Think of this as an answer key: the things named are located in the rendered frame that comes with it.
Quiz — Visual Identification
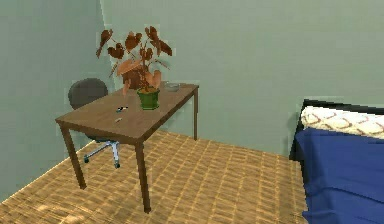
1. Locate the red leaf plant green pot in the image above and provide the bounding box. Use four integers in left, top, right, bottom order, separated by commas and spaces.
95, 25, 174, 111

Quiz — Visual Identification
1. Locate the brown wooden desk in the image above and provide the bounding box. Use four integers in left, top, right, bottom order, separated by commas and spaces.
54, 82, 200, 214

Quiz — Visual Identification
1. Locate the dark grey office chair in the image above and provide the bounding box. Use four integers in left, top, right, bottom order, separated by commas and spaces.
67, 77, 122, 170

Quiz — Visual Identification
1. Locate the white patterned pillow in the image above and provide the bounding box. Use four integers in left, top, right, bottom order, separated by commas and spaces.
300, 105, 384, 140

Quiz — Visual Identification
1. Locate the black bed blue blanket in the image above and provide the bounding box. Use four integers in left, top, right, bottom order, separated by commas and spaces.
288, 98, 384, 224

